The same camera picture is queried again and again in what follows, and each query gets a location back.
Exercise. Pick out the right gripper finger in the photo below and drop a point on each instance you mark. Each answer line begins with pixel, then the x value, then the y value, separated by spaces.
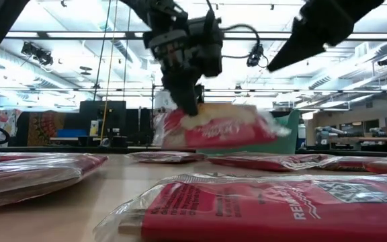
pixel 297 43

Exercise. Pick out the pale background robot arm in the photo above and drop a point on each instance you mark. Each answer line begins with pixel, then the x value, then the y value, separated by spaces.
pixel 326 134

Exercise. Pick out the white cylinder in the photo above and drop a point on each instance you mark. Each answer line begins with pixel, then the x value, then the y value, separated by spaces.
pixel 161 101

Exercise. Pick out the small black ceiling speaker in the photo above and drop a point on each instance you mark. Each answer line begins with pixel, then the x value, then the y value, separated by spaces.
pixel 385 61

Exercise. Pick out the black cabinet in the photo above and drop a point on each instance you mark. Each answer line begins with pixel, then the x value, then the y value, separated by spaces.
pixel 116 114

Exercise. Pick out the round dark ceiling disc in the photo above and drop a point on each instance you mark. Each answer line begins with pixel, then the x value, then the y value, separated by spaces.
pixel 85 70

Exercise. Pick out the yellow and white carton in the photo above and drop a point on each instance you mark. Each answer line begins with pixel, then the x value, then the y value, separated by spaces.
pixel 94 128

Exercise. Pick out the teal plastic basket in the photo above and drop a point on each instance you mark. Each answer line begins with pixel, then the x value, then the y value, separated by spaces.
pixel 287 141

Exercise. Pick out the wooden background workbench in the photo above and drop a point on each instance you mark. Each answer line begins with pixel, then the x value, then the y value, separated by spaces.
pixel 365 139

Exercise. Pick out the blue box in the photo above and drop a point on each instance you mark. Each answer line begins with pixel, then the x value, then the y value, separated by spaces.
pixel 71 133

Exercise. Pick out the black ceiling equipment cluster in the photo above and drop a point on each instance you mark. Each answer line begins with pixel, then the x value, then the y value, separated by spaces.
pixel 37 53

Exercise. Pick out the red orange patterned cloth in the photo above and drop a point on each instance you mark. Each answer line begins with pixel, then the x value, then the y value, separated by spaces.
pixel 45 127

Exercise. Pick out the floral patterned cloth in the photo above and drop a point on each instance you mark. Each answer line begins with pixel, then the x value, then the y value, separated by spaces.
pixel 3 122

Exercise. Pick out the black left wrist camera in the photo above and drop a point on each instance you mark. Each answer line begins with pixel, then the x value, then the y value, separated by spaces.
pixel 210 47

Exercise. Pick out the black ceiling-mounted camera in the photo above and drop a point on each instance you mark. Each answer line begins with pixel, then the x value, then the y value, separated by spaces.
pixel 254 55

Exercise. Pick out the black aluminium table frame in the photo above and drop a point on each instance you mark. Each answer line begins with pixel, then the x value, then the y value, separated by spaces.
pixel 62 150

